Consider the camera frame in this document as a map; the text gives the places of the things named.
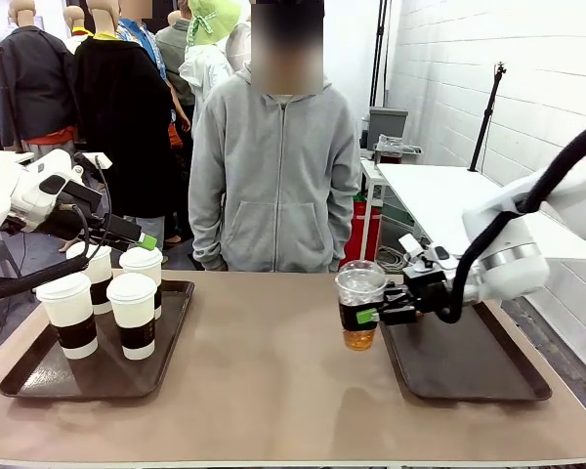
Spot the person's right forearm grey sleeve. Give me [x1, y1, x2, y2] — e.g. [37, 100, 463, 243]
[188, 185, 229, 273]

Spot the coiled grey cable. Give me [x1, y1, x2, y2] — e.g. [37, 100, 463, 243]
[374, 245, 412, 274]

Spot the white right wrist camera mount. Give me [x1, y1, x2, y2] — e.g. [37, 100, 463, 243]
[398, 233, 453, 273]

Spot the thin black left gripper cable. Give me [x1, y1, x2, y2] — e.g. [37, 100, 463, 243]
[71, 154, 114, 258]

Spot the white side table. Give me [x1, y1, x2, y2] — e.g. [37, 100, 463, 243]
[376, 162, 586, 261]

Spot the mannequin in dark grey jacket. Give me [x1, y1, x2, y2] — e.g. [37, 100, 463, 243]
[0, 0, 78, 158]

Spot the black light stand pole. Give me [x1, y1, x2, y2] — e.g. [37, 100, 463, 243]
[368, 0, 391, 108]

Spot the grey storage bin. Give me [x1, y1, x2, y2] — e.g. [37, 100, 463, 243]
[367, 106, 410, 150]

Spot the green bucket hat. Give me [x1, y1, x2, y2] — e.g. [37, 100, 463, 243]
[187, 0, 243, 48]

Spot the mannequin in white garment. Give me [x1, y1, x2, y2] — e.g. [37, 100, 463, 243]
[178, 42, 236, 136]

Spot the dark brown serving tray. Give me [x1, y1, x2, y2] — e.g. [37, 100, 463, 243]
[379, 291, 554, 404]
[0, 278, 196, 403]

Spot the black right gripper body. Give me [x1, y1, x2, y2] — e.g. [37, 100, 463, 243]
[401, 266, 454, 315]

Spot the red container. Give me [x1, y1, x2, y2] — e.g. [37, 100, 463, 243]
[343, 193, 383, 268]

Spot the black sleeved left arm cable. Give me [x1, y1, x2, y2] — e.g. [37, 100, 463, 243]
[0, 255, 90, 303]

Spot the mannequin in black coat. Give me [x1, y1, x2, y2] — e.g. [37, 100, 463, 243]
[71, 0, 178, 248]

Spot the person in grey hoodie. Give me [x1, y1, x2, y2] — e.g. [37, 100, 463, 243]
[187, 0, 363, 274]

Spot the mannequin in blue patterned shirt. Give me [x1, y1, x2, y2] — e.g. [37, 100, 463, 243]
[115, 0, 192, 148]

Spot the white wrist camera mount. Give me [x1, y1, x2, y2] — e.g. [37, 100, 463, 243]
[81, 151, 113, 171]
[398, 233, 453, 273]

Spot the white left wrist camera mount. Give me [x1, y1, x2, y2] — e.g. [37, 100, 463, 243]
[81, 151, 113, 171]

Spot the mannequin in grey-green shirt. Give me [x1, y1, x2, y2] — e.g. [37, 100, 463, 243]
[154, 18, 197, 107]

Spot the white paper cup black sleeve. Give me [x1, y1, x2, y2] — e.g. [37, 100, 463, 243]
[34, 272, 100, 361]
[118, 245, 164, 320]
[65, 239, 114, 316]
[105, 272, 158, 362]

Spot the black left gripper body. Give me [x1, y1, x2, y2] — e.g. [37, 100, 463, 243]
[42, 192, 144, 246]

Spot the person's left forearm grey sleeve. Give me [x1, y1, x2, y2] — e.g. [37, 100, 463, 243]
[327, 185, 363, 273]

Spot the black tripod stand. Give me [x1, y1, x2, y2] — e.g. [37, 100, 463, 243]
[468, 62, 509, 173]

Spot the iced coffee cup dome lid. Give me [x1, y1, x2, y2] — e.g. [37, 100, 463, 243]
[335, 260, 388, 352]

